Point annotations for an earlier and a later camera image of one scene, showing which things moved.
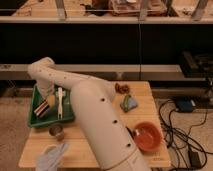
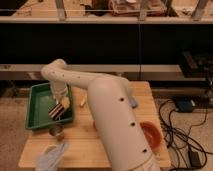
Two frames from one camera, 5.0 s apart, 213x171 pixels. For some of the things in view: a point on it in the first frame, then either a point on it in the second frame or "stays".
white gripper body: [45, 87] → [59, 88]
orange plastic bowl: [148, 136] stays
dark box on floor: [183, 105] stays
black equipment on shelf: [196, 66] stays
